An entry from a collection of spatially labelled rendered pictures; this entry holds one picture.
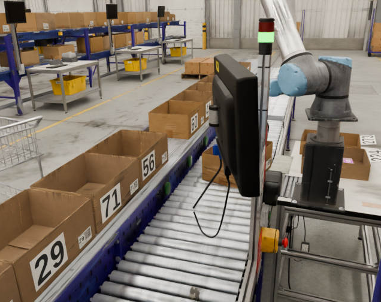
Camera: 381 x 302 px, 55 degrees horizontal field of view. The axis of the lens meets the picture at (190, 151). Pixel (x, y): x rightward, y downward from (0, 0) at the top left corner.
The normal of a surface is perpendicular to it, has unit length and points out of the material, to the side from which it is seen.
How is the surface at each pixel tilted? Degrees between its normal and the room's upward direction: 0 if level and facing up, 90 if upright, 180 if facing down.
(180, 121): 90
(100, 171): 89
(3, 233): 89
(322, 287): 0
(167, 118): 90
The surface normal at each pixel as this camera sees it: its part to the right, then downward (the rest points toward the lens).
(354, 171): -0.29, 0.37
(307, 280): -0.01, -0.93
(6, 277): 0.96, 0.09
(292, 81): -0.90, 0.23
